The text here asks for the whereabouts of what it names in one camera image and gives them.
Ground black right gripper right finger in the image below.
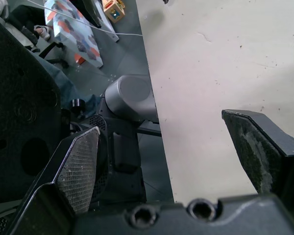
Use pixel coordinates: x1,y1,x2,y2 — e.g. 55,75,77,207
221,109,294,221

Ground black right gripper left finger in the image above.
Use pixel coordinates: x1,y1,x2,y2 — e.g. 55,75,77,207
4,126,100,235

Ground black knob with white ring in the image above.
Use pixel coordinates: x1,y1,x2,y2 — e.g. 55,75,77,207
69,97,87,111

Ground pale blue hexagon-patterned box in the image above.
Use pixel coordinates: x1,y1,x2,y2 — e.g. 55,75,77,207
44,0,104,70

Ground silver robot joint housing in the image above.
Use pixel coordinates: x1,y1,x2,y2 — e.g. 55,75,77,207
104,74,160,124

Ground black robot torso panel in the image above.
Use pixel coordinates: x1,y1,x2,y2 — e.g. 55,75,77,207
0,13,62,205

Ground black office chair base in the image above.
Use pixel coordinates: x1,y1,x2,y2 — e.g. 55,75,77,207
40,41,70,70

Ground grey and white shoe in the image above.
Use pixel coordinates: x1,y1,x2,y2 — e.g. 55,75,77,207
33,24,51,41

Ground wooden toy cube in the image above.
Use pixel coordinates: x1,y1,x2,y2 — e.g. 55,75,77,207
102,0,127,24

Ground thin white cable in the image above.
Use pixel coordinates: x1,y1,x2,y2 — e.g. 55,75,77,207
28,0,144,38

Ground blue denim cloth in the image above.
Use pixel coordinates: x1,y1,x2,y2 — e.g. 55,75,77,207
35,55,101,118

